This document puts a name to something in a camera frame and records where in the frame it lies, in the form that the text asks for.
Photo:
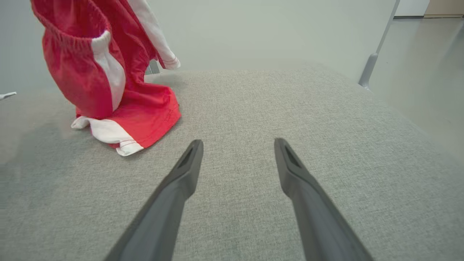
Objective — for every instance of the grey slanted partition post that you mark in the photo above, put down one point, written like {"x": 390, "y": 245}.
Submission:
{"x": 369, "y": 69}

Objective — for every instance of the red jersey with white sleeves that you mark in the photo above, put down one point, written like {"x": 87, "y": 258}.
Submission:
{"x": 7, "y": 95}

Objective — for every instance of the red shorts with white stripes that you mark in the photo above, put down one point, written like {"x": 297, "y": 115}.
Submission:
{"x": 79, "y": 72}

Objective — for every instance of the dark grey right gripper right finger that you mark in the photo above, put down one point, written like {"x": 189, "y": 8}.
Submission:
{"x": 319, "y": 217}

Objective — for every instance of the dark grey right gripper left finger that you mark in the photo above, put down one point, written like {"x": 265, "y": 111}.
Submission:
{"x": 163, "y": 217}

